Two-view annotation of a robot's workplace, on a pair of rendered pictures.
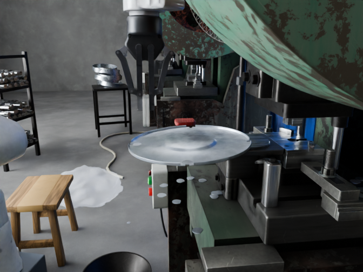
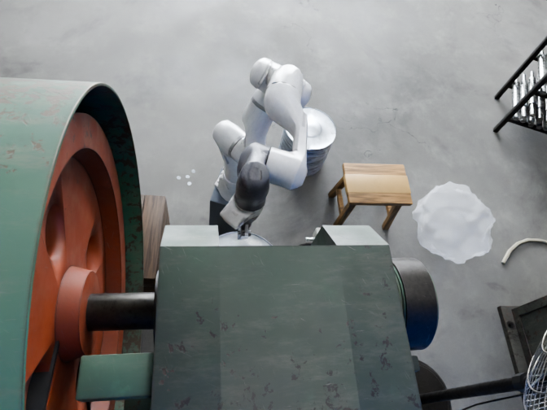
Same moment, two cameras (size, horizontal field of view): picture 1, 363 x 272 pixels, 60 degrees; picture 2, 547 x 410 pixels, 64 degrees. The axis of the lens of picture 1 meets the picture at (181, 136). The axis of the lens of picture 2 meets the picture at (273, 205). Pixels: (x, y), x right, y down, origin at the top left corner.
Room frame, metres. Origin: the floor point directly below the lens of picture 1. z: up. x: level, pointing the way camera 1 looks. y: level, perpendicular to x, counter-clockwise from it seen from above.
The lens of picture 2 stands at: (0.65, -0.51, 2.17)
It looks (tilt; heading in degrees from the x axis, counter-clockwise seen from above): 61 degrees down; 78
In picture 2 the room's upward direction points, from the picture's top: 17 degrees clockwise
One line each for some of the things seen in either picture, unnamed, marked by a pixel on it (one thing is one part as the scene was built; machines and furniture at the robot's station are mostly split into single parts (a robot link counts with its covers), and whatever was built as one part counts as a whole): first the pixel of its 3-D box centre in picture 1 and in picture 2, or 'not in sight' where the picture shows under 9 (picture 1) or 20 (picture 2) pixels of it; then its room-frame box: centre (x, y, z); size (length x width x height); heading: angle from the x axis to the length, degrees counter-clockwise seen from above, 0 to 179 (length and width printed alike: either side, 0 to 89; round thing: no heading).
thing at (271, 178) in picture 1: (270, 181); not in sight; (0.56, -0.17, 0.75); 0.03 x 0.03 x 0.10; 7
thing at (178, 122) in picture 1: (185, 130); not in sight; (1.05, -0.01, 0.72); 0.07 x 0.06 x 0.08; 97
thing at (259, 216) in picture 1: (289, 178); not in sight; (0.75, -0.28, 0.68); 0.45 x 0.30 x 0.06; 7
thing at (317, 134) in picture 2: not in sight; (310, 128); (1.06, 1.03, 0.28); 0.29 x 0.29 x 0.01
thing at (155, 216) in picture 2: not in sight; (123, 247); (0.18, 0.25, 0.18); 0.40 x 0.38 x 0.35; 93
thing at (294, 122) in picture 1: (291, 116); not in sight; (0.75, -0.27, 0.84); 0.05 x 0.03 x 0.04; 7
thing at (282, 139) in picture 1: (290, 148); not in sight; (0.75, -0.27, 0.76); 0.15 x 0.09 x 0.05; 7
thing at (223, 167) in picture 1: (223, 166); not in sight; (0.73, -0.11, 0.72); 0.25 x 0.14 x 0.14; 97
